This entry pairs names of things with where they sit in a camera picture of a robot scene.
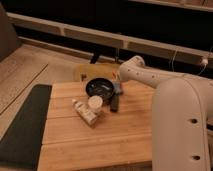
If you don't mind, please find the white bottle lying down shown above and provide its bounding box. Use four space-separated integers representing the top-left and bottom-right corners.
72 99 97 125

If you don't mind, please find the black bowl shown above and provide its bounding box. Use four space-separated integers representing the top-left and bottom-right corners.
85 78 114 102

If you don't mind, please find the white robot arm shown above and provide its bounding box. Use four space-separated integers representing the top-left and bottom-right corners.
118 56 213 171

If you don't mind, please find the white round sponge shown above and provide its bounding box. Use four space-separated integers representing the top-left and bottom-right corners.
88 96 103 113

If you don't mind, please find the black rectangular block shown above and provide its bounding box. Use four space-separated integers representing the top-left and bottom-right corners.
110 94 119 112

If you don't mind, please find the black mat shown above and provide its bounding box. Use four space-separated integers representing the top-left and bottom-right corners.
0 84 52 170

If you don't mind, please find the white cable with plug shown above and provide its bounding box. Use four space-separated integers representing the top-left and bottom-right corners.
170 46 213 78

